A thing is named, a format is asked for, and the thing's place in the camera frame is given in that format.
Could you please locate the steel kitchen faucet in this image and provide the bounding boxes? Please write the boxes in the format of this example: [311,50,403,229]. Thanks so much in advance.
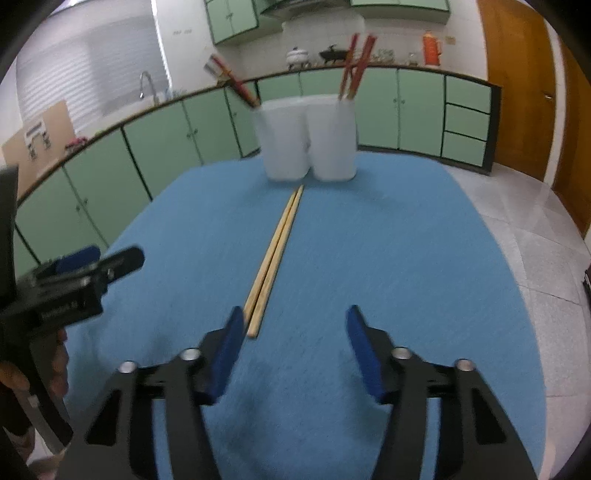
[139,69,158,102]

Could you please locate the green wide upper cabinet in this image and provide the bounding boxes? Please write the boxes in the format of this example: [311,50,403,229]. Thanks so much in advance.
[348,0,451,23]

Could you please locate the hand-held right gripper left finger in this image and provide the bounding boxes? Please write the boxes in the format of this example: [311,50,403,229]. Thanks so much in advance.
[55,305,245,480]

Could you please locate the blue table mat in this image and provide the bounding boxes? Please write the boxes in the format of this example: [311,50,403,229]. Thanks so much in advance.
[62,150,549,480]

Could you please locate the white window blind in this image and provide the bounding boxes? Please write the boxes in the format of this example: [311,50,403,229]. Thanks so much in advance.
[15,0,172,140]

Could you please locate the plain wooden door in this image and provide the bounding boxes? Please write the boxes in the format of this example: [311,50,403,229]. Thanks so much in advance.
[551,27,591,237]

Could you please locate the green corner upper cabinet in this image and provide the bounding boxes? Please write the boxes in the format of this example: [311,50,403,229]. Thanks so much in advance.
[205,0,260,45]

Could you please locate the red thermos flask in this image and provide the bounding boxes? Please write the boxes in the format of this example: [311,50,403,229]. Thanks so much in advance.
[422,30,443,66]

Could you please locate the green corner lower cabinet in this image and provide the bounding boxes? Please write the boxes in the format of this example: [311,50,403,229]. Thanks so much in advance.
[13,82,263,266]

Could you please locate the wooden door with handle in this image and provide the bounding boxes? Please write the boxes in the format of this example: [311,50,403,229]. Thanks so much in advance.
[477,0,558,182]

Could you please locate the black wok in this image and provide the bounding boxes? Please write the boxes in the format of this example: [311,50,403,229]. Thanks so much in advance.
[319,44,348,64]

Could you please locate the cardboard box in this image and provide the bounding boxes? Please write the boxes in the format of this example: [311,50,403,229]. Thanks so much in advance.
[0,100,77,186]

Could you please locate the green long lower cabinet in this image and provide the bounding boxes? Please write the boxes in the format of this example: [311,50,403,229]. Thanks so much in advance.
[255,64,503,177]

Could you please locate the wooden chopstick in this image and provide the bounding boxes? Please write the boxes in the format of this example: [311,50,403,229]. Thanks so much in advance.
[247,185,305,340]
[242,185,302,324]

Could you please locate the red chopstick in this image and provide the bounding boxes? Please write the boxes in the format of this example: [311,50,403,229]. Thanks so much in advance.
[227,76,256,110]
[224,68,260,109]
[348,35,376,100]
[338,32,360,101]

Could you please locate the green corner cabinet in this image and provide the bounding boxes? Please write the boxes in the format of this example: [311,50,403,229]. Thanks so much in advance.
[205,0,260,45]
[13,82,263,266]

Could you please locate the green cabinet drawer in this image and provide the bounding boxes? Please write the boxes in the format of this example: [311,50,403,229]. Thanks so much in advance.
[444,74,493,114]
[443,104,491,140]
[441,131,488,168]

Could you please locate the person's left hand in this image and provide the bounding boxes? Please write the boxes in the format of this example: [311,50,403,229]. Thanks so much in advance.
[0,331,71,433]

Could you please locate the white lidded pot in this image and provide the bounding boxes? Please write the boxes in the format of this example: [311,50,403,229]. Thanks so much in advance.
[286,45,310,71]

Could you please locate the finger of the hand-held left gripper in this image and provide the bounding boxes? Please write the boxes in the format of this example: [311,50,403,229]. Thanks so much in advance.
[93,246,146,291]
[48,246,102,278]

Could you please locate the steel range hood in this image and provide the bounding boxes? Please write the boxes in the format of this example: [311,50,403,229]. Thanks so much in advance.
[260,0,352,20]

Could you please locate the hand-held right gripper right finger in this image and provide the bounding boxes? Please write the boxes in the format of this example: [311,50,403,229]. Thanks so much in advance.
[346,305,539,480]

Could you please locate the white double utensil holder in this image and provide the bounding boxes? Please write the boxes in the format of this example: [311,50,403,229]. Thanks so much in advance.
[252,95,359,182]

